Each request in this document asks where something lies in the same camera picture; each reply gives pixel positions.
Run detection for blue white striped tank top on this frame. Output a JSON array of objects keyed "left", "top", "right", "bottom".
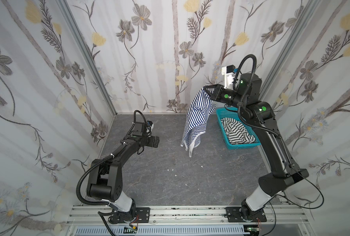
[{"left": 181, "top": 89, "right": 216, "bottom": 158}]

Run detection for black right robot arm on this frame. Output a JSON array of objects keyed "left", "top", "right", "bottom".
[{"left": 203, "top": 54, "right": 309, "bottom": 222}]

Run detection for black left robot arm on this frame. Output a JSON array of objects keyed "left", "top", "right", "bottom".
[{"left": 76, "top": 110, "right": 160, "bottom": 222}]

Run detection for black white striped tank top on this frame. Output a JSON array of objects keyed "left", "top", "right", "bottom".
[{"left": 221, "top": 118, "right": 256, "bottom": 145}]

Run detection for teal plastic basket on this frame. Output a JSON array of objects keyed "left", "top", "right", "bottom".
[{"left": 216, "top": 108, "right": 261, "bottom": 149}]

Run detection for green circuit board left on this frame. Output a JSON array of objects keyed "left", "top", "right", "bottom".
[{"left": 123, "top": 225, "right": 138, "bottom": 234}]

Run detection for green circuit board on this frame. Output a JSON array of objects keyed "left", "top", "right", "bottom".
[
  {"left": 244, "top": 226, "right": 261, "bottom": 236},
  {"left": 123, "top": 225, "right": 138, "bottom": 234}
]

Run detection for green circuit board right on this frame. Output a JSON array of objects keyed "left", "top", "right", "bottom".
[{"left": 244, "top": 226, "right": 261, "bottom": 236}]

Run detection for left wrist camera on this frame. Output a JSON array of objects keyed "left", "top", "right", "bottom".
[{"left": 146, "top": 121, "right": 154, "bottom": 133}]

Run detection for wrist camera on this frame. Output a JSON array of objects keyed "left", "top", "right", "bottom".
[
  {"left": 146, "top": 121, "right": 154, "bottom": 133},
  {"left": 221, "top": 65, "right": 236, "bottom": 89}
]

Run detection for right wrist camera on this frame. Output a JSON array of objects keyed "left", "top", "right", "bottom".
[{"left": 221, "top": 65, "right": 236, "bottom": 89}]

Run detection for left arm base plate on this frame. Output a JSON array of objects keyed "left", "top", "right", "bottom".
[{"left": 108, "top": 207, "right": 150, "bottom": 224}]

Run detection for white slotted cable duct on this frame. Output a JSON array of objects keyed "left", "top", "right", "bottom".
[{"left": 74, "top": 225, "right": 248, "bottom": 236}]

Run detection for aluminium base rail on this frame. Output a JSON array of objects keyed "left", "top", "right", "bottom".
[{"left": 65, "top": 205, "right": 309, "bottom": 226}]

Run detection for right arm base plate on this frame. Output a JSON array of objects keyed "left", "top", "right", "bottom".
[{"left": 225, "top": 206, "right": 267, "bottom": 223}]

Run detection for aluminium corner post left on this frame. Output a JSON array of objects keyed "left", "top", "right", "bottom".
[{"left": 56, "top": 0, "right": 118, "bottom": 117}]

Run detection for aluminium corner post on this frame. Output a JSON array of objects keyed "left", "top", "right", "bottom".
[
  {"left": 56, "top": 0, "right": 118, "bottom": 117},
  {"left": 260, "top": 0, "right": 320, "bottom": 99}
]

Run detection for aluminium corner post right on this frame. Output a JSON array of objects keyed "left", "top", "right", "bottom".
[{"left": 260, "top": 0, "right": 320, "bottom": 99}]

